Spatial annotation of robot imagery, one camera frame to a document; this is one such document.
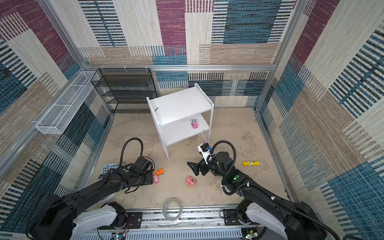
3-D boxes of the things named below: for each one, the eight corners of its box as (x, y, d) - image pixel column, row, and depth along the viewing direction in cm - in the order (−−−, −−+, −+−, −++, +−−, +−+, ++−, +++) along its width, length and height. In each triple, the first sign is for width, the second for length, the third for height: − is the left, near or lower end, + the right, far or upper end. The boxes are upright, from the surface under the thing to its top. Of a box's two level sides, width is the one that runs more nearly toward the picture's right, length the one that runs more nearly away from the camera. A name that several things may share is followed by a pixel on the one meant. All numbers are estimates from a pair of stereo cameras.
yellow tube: (242, 165, 93) (243, 164, 91) (242, 162, 94) (242, 161, 92) (259, 165, 93) (260, 164, 91) (258, 162, 94) (259, 161, 92)
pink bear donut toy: (185, 186, 85) (185, 185, 83) (186, 178, 88) (185, 176, 86) (196, 186, 85) (196, 185, 83) (196, 178, 88) (196, 176, 86)
